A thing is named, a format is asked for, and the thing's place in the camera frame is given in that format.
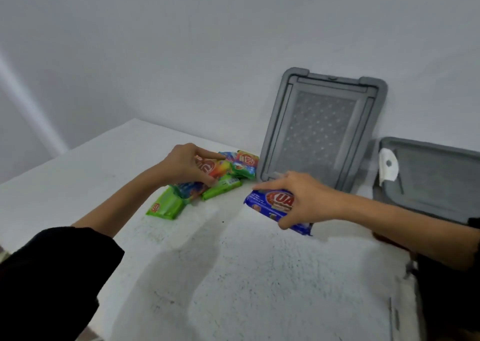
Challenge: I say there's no multicoloured snack packet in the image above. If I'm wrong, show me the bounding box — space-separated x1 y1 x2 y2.
219 150 260 180

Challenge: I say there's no green snack packet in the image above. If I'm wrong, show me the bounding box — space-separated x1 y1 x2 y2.
201 174 243 202
146 186 189 221

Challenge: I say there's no grey plastic storage box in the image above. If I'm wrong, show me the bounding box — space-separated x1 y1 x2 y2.
373 137 480 226

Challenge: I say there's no blue snack packet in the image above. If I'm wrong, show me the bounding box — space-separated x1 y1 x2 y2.
244 189 314 237

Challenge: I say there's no black right sleeve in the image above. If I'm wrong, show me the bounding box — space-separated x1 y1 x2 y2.
415 217 480 341

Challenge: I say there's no black sleeve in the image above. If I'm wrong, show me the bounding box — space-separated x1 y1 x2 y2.
0 226 125 341
415 217 480 341

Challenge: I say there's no person's right forearm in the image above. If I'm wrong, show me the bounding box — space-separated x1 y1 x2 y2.
331 192 480 273

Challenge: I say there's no red orange snack packet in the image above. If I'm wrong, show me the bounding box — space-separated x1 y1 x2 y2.
175 156 232 200

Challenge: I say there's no grey plastic box lid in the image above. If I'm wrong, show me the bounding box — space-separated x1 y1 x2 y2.
256 67 388 194

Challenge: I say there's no white box latch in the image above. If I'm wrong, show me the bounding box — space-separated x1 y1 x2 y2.
378 147 399 187

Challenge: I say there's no person's left hand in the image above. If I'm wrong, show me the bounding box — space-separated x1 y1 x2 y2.
161 143 226 188

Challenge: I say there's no person's left forearm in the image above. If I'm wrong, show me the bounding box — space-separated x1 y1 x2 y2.
71 164 177 239

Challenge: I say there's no black left sleeve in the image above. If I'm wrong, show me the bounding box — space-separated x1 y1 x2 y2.
0 226 125 341

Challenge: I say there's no person's right hand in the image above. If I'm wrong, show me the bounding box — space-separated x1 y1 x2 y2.
253 171 339 230

